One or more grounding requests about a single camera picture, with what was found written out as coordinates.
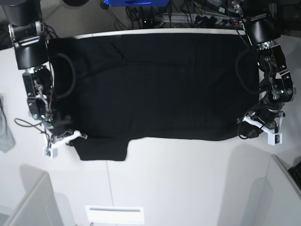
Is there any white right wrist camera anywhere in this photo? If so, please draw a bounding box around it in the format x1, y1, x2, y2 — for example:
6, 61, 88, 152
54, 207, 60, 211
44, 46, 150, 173
43, 130, 87, 159

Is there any blue box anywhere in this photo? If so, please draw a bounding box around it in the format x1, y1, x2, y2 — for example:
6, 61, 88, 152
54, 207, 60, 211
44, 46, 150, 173
104, 0, 169, 7

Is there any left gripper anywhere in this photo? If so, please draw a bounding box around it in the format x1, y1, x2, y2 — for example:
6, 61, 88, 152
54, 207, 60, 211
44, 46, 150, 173
242, 105, 285, 139

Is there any grey cloth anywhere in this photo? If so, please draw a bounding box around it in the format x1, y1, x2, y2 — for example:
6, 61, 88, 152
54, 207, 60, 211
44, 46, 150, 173
0, 96, 16, 153

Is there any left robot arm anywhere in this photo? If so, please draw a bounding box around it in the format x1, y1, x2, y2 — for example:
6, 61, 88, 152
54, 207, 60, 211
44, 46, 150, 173
230, 0, 296, 145

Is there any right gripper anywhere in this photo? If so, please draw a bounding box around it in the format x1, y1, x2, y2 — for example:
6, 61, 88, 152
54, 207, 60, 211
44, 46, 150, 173
46, 113, 74, 141

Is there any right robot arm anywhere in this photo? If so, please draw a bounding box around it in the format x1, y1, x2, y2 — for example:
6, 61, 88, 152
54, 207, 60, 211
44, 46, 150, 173
0, 0, 74, 143

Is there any black T-shirt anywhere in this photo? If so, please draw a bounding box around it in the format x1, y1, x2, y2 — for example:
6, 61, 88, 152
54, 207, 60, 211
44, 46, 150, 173
48, 33, 259, 161

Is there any black keyboard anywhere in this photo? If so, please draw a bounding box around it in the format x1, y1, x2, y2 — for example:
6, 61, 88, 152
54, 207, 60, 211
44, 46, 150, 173
288, 162, 301, 189

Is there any white power strip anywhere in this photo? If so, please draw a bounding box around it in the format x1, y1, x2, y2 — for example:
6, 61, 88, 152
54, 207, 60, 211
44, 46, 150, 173
156, 13, 242, 29

